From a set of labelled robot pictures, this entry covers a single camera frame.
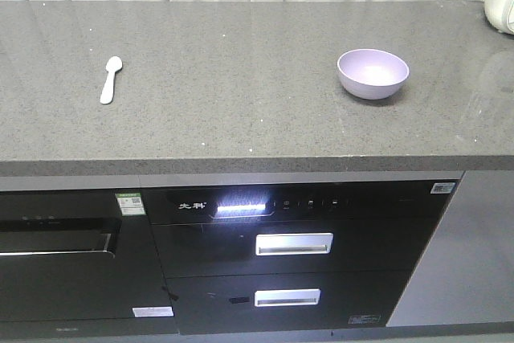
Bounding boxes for lilac plastic bowl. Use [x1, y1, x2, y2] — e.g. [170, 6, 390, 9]
[337, 49, 410, 100]

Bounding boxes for pale green plastic spoon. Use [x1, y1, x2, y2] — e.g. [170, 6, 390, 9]
[100, 56, 123, 104]

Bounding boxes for black built-in disinfection cabinet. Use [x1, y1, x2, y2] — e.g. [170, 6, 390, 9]
[142, 179, 457, 335]

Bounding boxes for black built-in dishwasher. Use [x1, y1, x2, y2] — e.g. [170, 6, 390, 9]
[1, 190, 177, 339]

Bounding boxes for grey glossy cabinet door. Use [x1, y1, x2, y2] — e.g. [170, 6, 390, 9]
[389, 171, 513, 327]

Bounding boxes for silver upper drawer handle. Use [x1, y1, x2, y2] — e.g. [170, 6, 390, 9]
[255, 233, 333, 256]

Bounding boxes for silver drawer handle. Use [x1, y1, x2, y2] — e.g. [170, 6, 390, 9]
[255, 233, 333, 256]
[254, 288, 321, 308]

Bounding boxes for silver lower drawer handle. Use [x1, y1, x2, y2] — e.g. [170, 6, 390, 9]
[254, 288, 321, 308]

